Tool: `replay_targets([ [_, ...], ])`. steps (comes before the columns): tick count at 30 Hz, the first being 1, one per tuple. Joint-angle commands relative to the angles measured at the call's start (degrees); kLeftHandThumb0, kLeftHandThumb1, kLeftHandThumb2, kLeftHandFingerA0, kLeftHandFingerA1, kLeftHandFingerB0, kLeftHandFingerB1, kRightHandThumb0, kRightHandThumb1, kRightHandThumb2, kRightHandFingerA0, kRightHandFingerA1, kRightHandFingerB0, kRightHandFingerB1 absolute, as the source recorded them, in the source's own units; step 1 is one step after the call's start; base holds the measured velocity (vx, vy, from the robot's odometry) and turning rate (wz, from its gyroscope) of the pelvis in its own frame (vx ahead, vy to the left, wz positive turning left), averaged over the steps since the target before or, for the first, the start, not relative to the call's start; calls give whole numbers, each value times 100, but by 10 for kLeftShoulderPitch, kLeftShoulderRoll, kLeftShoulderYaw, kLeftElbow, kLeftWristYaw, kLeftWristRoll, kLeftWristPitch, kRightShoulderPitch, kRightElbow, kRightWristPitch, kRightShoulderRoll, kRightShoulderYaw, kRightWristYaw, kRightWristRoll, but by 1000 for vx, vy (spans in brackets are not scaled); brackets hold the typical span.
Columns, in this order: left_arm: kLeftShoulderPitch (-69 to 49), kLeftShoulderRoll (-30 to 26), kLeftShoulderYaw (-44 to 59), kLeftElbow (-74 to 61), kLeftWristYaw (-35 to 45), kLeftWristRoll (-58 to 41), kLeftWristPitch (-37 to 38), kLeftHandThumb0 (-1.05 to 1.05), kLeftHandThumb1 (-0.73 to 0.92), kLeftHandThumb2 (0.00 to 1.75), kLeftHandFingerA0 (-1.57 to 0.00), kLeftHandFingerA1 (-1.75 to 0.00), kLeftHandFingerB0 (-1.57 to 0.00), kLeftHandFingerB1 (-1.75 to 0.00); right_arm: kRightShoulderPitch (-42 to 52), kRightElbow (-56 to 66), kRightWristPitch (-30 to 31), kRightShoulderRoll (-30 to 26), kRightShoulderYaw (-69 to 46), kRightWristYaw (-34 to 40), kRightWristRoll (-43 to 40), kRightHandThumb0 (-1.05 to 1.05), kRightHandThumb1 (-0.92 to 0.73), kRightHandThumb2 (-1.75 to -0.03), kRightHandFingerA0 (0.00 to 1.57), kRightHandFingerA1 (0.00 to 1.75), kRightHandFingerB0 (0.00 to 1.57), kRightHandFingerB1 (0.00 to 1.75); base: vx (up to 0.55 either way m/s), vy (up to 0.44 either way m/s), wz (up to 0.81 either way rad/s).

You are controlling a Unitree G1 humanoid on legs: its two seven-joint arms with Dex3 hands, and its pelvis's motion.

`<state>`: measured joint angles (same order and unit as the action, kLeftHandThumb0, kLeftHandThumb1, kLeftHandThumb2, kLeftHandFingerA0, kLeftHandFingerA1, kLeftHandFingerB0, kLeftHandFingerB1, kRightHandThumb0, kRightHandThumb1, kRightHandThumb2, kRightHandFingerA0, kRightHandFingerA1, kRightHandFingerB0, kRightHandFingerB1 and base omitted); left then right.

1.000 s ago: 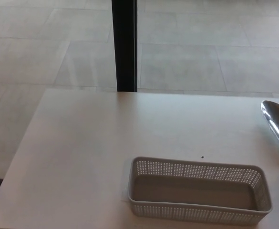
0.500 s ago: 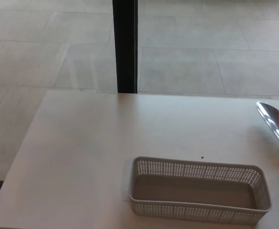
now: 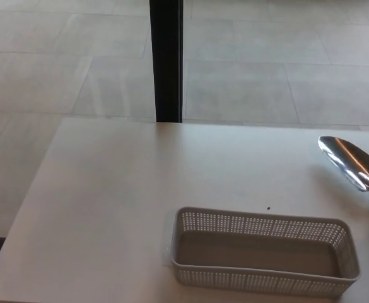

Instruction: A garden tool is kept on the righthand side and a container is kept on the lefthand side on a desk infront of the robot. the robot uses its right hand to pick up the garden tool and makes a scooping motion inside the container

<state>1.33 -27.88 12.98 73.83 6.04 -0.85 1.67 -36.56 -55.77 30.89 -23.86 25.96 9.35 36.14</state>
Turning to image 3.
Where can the black vertical window frame post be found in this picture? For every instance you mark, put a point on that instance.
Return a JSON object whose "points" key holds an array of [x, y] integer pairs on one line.
{"points": [[166, 63]]}

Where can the grey perforated plastic basket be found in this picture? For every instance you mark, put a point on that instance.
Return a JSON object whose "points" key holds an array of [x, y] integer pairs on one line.
{"points": [[260, 252]]}

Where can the silver metal garden trowel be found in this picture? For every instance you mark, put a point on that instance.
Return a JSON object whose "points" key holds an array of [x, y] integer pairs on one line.
{"points": [[348, 158]]}

